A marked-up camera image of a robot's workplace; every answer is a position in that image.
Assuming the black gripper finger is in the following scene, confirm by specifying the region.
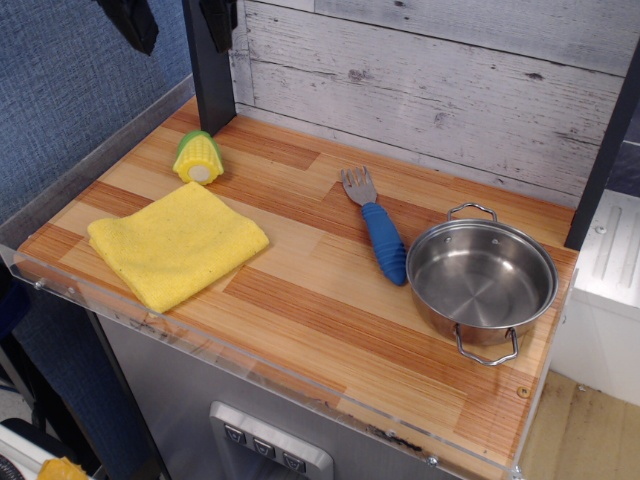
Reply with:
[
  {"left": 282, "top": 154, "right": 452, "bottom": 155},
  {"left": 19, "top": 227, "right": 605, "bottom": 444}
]
[
  {"left": 199, "top": 0, "right": 238, "bottom": 53},
  {"left": 97, "top": 0, "right": 159, "bottom": 55}
]

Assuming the yellow green toy corn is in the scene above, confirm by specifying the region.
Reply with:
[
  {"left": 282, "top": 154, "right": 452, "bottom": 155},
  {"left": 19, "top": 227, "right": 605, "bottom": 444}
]
[{"left": 172, "top": 130, "right": 224, "bottom": 185}]

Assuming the stainless steel pot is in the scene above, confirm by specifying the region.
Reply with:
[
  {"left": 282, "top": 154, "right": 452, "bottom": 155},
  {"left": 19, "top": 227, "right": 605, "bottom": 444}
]
[{"left": 406, "top": 204, "right": 559, "bottom": 367}]

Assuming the yellow folded cloth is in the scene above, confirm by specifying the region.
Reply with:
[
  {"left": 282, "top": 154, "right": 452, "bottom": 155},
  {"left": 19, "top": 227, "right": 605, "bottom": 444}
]
[{"left": 88, "top": 182, "right": 269, "bottom": 313}]

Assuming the clear acrylic table guard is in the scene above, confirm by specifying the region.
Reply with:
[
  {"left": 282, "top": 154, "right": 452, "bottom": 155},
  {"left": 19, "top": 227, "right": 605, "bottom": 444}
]
[{"left": 1, "top": 79, "right": 577, "bottom": 479}]

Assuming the silver button control panel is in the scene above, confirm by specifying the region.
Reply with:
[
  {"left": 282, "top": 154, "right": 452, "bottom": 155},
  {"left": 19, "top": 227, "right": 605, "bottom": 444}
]
[{"left": 209, "top": 401, "right": 334, "bottom": 479}]

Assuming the white appliance at right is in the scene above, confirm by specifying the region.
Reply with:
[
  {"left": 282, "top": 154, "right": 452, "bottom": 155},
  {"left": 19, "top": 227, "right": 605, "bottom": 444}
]
[{"left": 551, "top": 190, "right": 639, "bottom": 405}]

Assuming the black left vertical post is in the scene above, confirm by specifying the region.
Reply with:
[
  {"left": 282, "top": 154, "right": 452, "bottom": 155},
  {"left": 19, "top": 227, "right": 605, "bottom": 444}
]
[{"left": 182, "top": 0, "right": 236, "bottom": 135}]

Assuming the black vertical post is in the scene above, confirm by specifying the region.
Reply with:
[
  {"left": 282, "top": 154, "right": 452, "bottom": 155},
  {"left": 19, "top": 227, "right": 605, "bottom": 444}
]
[
  {"left": 564, "top": 43, "right": 639, "bottom": 251},
  {"left": 182, "top": 0, "right": 236, "bottom": 135}
]

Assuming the blue handled fork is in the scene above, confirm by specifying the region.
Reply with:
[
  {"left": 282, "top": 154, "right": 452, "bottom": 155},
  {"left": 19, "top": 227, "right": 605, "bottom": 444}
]
[{"left": 341, "top": 166, "right": 407, "bottom": 286}]

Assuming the black right vertical post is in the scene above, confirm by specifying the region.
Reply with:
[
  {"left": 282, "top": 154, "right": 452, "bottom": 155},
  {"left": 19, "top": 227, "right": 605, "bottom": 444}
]
[{"left": 564, "top": 43, "right": 639, "bottom": 251}]

